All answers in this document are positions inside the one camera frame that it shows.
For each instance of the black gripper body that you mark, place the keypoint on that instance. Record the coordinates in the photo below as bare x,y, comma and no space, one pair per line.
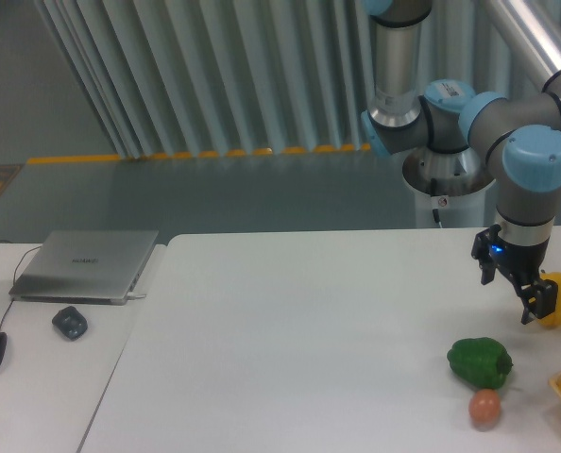
519,264

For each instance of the yellow bell pepper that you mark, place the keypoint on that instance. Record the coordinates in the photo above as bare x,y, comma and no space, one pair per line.
554,319

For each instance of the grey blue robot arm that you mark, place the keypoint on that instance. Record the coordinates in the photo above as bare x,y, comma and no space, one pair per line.
464,140

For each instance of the green bell pepper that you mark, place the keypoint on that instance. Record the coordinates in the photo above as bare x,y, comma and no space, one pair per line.
481,362

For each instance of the brown egg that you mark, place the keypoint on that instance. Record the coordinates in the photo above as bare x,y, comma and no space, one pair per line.
485,407

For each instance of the white USB plug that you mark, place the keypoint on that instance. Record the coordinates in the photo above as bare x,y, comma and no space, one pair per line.
133,296

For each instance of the silver laptop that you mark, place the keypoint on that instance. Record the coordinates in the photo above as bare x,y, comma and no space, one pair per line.
86,266

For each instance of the small dark grey case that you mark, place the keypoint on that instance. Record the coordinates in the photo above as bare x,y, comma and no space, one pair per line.
70,323

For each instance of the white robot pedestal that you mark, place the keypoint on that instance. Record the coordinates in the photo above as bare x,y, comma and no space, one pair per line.
448,198

